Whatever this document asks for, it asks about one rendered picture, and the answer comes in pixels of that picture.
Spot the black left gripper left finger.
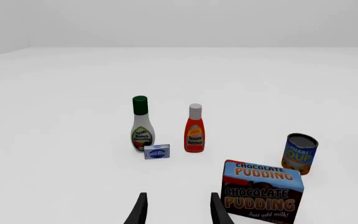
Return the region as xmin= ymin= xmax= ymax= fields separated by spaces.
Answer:
xmin=123 ymin=192 xmax=149 ymax=224

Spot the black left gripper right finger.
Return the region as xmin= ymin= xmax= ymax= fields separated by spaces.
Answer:
xmin=210 ymin=192 xmax=236 ymax=224

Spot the chocolate pudding box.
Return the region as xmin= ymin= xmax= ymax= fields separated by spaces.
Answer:
xmin=220 ymin=159 xmax=305 ymax=224

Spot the small blue cream cheese box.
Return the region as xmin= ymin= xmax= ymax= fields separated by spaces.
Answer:
xmin=144 ymin=144 xmax=171 ymax=161

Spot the red tomato ketchup bottle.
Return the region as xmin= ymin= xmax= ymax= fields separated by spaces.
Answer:
xmin=183 ymin=103 xmax=205 ymax=153

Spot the ranch dressing bottle green cap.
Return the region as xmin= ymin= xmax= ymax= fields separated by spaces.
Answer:
xmin=131 ymin=95 xmax=156 ymax=153

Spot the alphabet soup can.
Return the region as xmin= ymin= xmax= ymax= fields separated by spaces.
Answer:
xmin=281 ymin=133 xmax=319 ymax=176

